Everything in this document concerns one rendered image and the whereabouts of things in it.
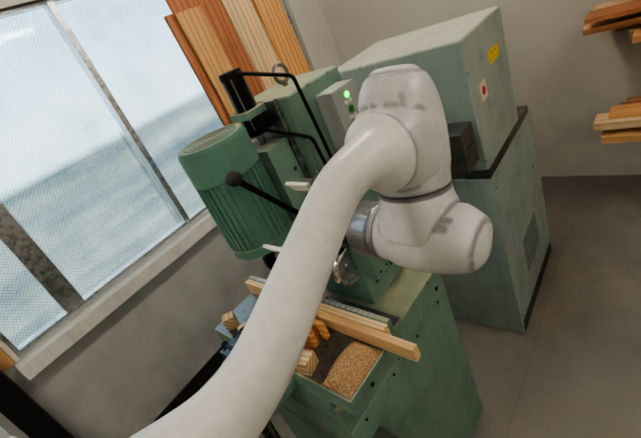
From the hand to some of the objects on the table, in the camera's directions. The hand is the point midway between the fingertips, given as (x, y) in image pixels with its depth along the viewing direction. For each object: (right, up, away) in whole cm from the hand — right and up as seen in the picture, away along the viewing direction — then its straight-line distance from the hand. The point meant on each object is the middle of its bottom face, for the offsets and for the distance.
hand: (282, 217), depth 80 cm
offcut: (+5, -40, +22) cm, 46 cm away
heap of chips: (+16, -38, +17) cm, 44 cm away
